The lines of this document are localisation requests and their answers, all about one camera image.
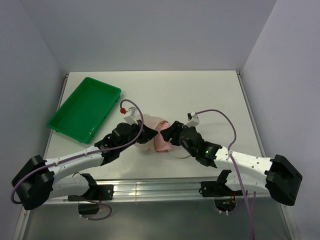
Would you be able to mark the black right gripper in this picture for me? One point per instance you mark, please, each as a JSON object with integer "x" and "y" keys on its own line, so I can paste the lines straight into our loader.
{"x": 175, "y": 129}

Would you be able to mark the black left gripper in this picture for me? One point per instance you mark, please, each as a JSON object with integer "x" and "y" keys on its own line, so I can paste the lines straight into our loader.
{"x": 149, "y": 133}

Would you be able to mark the pink bra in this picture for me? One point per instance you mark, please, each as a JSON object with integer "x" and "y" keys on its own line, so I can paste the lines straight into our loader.
{"x": 160, "y": 145}

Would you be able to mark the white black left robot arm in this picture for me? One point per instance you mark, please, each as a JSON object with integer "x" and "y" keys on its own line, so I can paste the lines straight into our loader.
{"x": 42, "y": 179}

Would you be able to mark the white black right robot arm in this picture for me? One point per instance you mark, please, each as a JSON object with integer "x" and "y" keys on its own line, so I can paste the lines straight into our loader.
{"x": 275, "y": 176}

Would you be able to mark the green plastic tray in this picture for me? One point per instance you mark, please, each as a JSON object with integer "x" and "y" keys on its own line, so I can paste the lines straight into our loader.
{"x": 85, "y": 110}

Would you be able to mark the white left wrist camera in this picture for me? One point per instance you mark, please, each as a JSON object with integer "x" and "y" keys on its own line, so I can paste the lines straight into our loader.
{"x": 129, "y": 115}

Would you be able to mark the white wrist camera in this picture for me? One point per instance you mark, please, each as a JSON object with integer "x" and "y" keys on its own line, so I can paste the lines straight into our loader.
{"x": 193, "y": 120}
{"x": 129, "y": 115}

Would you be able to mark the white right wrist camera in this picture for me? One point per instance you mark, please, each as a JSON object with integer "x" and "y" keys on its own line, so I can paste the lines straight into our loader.
{"x": 193, "y": 120}

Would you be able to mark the aluminium table edge rail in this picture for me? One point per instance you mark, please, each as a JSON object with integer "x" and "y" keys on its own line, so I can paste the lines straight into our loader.
{"x": 155, "y": 190}

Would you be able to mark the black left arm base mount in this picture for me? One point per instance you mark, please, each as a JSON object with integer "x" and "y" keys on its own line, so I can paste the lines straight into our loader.
{"x": 96, "y": 200}

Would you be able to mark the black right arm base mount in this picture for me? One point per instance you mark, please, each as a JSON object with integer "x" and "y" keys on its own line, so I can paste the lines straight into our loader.
{"x": 226, "y": 202}

